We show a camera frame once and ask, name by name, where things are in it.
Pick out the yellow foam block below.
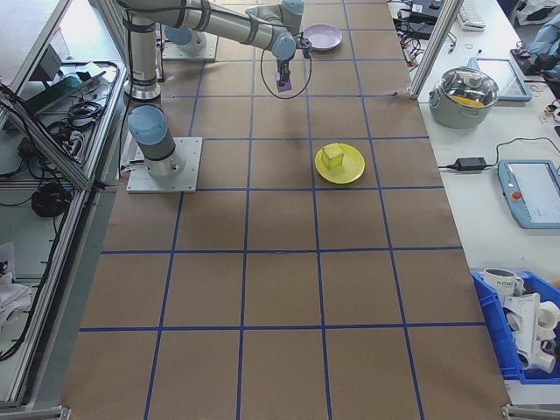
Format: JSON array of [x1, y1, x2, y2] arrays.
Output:
[[322, 143, 345, 171]]

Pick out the purple plate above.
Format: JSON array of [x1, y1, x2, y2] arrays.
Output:
[[303, 24, 344, 53]]

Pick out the yellow plate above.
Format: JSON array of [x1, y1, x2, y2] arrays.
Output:
[[314, 143, 367, 186]]

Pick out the black flat adapter box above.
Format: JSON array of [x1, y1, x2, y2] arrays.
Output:
[[398, 21, 433, 39]]

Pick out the black box with white label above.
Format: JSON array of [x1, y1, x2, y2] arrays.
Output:
[[409, 0, 440, 22]]

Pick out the grey cooking pot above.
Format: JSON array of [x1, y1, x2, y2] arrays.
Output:
[[428, 89, 498, 130]]

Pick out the glass pot lid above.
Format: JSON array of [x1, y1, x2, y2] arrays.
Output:
[[438, 66, 500, 109]]

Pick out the white keyboard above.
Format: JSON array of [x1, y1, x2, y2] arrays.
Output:
[[457, 0, 487, 32]]

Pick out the black power adapter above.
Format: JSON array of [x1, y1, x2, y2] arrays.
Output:
[[454, 157, 488, 172]]

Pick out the light blue teach pendant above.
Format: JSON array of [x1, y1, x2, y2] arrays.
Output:
[[496, 159, 560, 229], [469, 56, 534, 103]]

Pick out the green circuit board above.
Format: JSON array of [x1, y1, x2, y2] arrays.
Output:
[[30, 72, 107, 105]]

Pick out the grey metal box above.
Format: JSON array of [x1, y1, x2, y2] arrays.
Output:
[[29, 43, 71, 83]]

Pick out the clear plastic bag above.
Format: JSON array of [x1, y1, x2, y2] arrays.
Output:
[[515, 0, 556, 24]]

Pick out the light blue garment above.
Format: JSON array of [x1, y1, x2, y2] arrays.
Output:
[[528, 21, 560, 56]]

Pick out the white mug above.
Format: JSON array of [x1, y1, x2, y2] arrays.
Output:
[[482, 267, 525, 299]]

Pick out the blue plastic bin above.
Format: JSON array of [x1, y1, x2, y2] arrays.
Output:
[[471, 270, 560, 386]]

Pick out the white crumpled cloth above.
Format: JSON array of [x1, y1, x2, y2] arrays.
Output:
[[0, 242, 32, 327]]

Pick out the white pipe fitting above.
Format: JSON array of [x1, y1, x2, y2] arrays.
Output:
[[502, 291, 560, 373]]

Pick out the aluminium corner bar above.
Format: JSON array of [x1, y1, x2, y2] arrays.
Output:
[[0, 405, 72, 420], [500, 404, 560, 420]]

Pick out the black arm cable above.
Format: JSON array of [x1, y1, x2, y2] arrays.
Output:
[[259, 43, 314, 100]]

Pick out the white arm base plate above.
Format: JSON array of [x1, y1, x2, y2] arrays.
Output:
[[162, 28, 220, 62], [125, 136, 205, 194]]

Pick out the aluminium profile post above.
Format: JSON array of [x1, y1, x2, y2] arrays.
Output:
[[407, 0, 459, 101]]

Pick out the black power adapter cable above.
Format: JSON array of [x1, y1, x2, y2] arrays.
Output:
[[438, 137, 560, 170]]

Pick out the black cable bundle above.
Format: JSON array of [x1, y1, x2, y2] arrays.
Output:
[[45, 99, 100, 148]]

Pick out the V-shaped metal bar frame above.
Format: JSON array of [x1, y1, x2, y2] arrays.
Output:
[[0, 0, 132, 408]]

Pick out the black cable coil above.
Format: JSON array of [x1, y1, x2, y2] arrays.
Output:
[[31, 182, 72, 219]]

